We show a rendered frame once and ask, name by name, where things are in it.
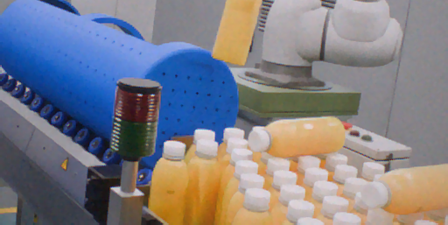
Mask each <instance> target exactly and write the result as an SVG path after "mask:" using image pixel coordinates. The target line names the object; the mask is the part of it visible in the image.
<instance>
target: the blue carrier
mask: <svg viewBox="0 0 448 225"><path fill-rule="evenodd" d="M101 24H115V25H117V26H118V27H120V28H121V29H122V30H123V31H124V32H125V33H124V32H120V31H118V30H116V29H112V28H109V27H107V26H105V25H101ZM0 66H1V68H2V69H3V70H4V71H5V72H6V73H7V74H8V75H9V76H10V77H12V78H13V79H15V80H17V81H18V82H20V83H21V84H23V85H25V86H26V87H27V88H29V89H30V90H32V91H33V92H35V93H36V94H37V95H39V96H41V97H43V98H44V99H45V100H47V101H48V102H49V103H51V104H53V105H54V106H55V107H57V108H58V109H60V110H62V111H64V112H65V113H66V114H68V115H69V116H70V117H72V118H73V119H76V120H77V121H78V122H79V123H81V124H82V125H84V126H85V127H87V129H90V130H91V131H92V132H93V133H94V134H95V135H97V136H98V137H102V138H103V139H104V140H105V141H106V142H108V143H109V141H110V133H111V124H112V115H113V108H114V99H115V91H116V87H117V85H116V82H117V81H119V80H121V79H123V78H139V79H145V80H150V81H155V82H157V83H159V84H160V86H161V87H162V89H161V91H160V92H161V99H160V105H159V106H160V107H159V114H158V122H157V136H156V144H155V151H154V154H152V155H151V156H149V157H144V158H142V159H141V160H140V161H138V163H140V164H141V165H143V166H145V167H146V168H148V169H151V170H152V171H153V170H154V167H155V165H156V163H157V162H158V161H159V160H160V159H161V158H162V153H163V152H164V150H163V149H164V143H165V142H169V137H176V136H195V131H196V130H210V131H212V132H213V133H214V142H216V143H217V144H218V147H219V145H220V144H221V143H224V142H223V141H222V139H223V138H224V131H225V129H233V128H234V126H235V121H236V117H237V113H238V104H239V98H238V90H237V86H236V82H235V78H234V76H233V74H232V72H231V71H230V69H229V67H228V66H227V64H226V63H225V62H224V61H220V60H215V59H213V57H212V52H211V51H209V50H207V49H204V48H201V47H199V46H195V45H192V44H189V43H185V42H170V43H165V44H162V45H159V46H156V45H154V44H152V43H150V42H147V41H145V40H144V37H143V36H142V34H141V33H140V32H139V31H138V30H137V29H136V28H135V27H134V26H133V25H131V24H129V23H128V22H126V21H124V20H121V19H119V18H115V17H112V16H109V15H105V14H101V13H90V14H85V15H80V13H79V12H78V11H77V10H76V9H75V8H74V7H73V6H72V5H71V4H70V3H69V2H67V1H65V0H15V1H14V2H12V3H11V4H10V5H9V6H8V7H7V8H6V9H5V11H4V12H3V14H2V15H1V17H0ZM218 147H217V148H218Z"/></svg>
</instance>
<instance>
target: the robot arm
mask: <svg viewBox="0 0 448 225"><path fill-rule="evenodd" d="M264 29H265V32H264V38H263V48H262V63H256V64H255V70H246V71H245V73H244V75H245V76H248V77H254V78H257V79H259V80H262V81H267V82H270V83H273V84H276V85H279V86H285V87H312V86H317V87H324V86H325V84H326V82H325V81H322V80H320V79H318V78H315V77H313V76H312V64H313V61H314V62H316V61H324V62H328V63H332V64H336V65H341V66H346V67H363V68H365V67H381V66H385V65H387V64H388V63H390V62H392V61H394V60H396V57H397V54H398V52H399V48H400V42H401V38H402V30H401V28H400V25H399V24H398V23H397V22H396V20H395V19H393V18H390V15H389V7H388V4H387V2H386V0H337V1H336V4H335V6H334V8H333V10H328V9H326V8H323V7H321V1H320V0H275V1H274V2H273V4H272V5H271V7H270V9H269V13H268V16H267V18H266V22H265V26H264Z"/></svg>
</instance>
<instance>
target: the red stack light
mask: <svg viewBox="0 0 448 225"><path fill-rule="evenodd" d="M160 99H161V92H160V91H159V92H158V93H156V94H137V93H131V92H128V91H124V90H122V89H120V88H119V87H116V88H115V99H114V108H113V115H114V116H116V117H119V118H121V119H124V120H128V121H132V122H153V121H156V120H157V119H158V114H159V107H160V106H159V105H160Z"/></svg>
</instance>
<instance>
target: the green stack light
mask: <svg viewBox="0 0 448 225"><path fill-rule="evenodd" d="M157 128H158V120H156V121H153V122H132V121H128V120H124V119H121V118H119V117H116V116H114V115H112V124H111V133H110V141H109V149H110V150H111V151H113V152H114V153H117V154H119V155H123V156H126V157H133V158H144V157H149V156H151V155H152V154H154V151H155V144H156V136H157Z"/></svg>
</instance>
